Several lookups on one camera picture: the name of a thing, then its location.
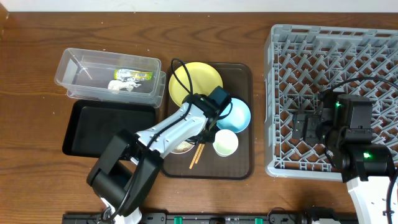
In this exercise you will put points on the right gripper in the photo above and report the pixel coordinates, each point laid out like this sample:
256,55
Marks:
313,122

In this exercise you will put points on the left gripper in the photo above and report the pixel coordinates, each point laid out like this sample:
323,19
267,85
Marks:
208,133

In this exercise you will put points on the wooden chopstick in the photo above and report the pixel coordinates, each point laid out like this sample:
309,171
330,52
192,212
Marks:
193,160
200,154

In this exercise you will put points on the small white green cup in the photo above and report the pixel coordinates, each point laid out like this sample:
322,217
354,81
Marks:
226,143

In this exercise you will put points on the white bowl with rice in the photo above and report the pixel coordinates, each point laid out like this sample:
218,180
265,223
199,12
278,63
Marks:
183,147

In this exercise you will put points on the light blue bowl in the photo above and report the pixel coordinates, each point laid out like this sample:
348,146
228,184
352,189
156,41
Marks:
235,117

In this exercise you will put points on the green snack wrapper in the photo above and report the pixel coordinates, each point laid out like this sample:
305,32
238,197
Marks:
127,75

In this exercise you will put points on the white tissue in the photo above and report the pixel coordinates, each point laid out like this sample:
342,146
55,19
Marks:
120,85

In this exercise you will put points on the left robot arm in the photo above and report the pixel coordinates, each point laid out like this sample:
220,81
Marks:
127,169

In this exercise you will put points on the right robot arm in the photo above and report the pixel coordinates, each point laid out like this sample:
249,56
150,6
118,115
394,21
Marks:
370,174

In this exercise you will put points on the grey plastic dishwasher rack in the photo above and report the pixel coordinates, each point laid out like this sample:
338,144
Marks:
300,62

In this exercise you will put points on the yellow round plate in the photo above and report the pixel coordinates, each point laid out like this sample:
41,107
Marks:
204,77

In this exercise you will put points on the dark brown serving tray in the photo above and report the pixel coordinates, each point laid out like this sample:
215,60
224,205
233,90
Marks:
237,80

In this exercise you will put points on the clear plastic bin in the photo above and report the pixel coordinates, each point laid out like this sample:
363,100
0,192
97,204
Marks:
86,75

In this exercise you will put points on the black plastic tray bin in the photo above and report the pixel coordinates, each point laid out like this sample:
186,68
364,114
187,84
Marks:
92,125

